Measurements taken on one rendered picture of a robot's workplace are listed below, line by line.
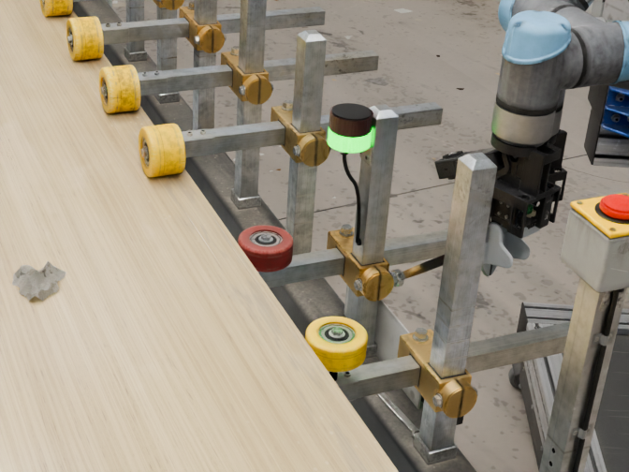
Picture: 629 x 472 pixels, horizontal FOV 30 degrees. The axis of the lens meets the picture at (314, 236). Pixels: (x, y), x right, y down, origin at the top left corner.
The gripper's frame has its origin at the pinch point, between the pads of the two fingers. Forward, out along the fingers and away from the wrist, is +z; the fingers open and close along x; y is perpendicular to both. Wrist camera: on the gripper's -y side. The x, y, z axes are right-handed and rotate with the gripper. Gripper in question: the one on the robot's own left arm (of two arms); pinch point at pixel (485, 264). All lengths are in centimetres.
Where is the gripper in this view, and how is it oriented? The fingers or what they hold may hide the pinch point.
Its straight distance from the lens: 160.1
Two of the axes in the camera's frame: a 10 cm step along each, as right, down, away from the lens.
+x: 7.3, -3.0, 6.2
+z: -0.7, 8.6, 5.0
